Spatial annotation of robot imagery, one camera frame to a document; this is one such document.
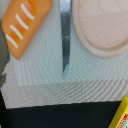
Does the orange toy bread loaf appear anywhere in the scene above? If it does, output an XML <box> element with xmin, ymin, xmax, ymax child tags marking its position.
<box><xmin>2</xmin><ymin>0</ymin><xmax>53</xmax><ymax>60</ymax></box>

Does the yellow toy butter box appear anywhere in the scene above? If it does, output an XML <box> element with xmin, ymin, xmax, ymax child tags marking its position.
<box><xmin>108</xmin><ymin>97</ymin><xmax>128</xmax><ymax>128</ymax></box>

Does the white woven placemat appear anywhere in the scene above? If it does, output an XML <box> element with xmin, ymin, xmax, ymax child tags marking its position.
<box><xmin>2</xmin><ymin>0</ymin><xmax>128</xmax><ymax>108</ymax></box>

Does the round wooden plate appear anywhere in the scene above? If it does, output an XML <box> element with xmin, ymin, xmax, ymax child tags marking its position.
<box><xmin>73</xmin><ymin>0</ymin><xmax>128</xmax><ymax>57</ymax></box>

